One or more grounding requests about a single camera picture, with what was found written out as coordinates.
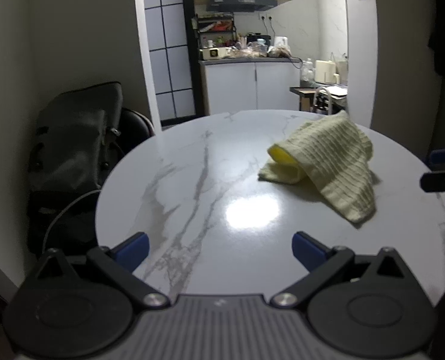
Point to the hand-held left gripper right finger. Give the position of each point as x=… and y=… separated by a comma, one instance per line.
x=308, y=251

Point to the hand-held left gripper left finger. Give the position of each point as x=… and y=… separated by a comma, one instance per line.
x=133, y=250

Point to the pale yellow ribbed towel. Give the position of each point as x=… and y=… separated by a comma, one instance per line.
x=338, y=157

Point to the black chair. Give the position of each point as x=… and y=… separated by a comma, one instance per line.
x=137, y=127

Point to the dark grey backpack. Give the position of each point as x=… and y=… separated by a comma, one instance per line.
x=72, y=138

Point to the white paper bag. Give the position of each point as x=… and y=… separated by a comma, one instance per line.
x=342, y=71

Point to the cream countertop appliance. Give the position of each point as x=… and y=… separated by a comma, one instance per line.
x=324, y=71

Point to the wooden side table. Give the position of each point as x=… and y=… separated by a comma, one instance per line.
x=303, y=92

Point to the black framed glass sliding door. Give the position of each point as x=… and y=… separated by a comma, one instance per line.
x=170, y=78

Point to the white kitchen base cabinet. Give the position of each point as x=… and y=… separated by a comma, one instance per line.
x=230, y=86

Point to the white electric kettle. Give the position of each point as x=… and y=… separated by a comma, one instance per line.
x=280, y=42

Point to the black spice rack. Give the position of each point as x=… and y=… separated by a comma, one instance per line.
x=215, y=26

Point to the black range hood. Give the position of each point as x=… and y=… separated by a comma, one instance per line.
x=241, y=4

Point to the white metal frame stool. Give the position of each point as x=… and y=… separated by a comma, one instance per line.
x=329, y=99

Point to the white wall socket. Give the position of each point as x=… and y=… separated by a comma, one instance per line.
x=266, y=17

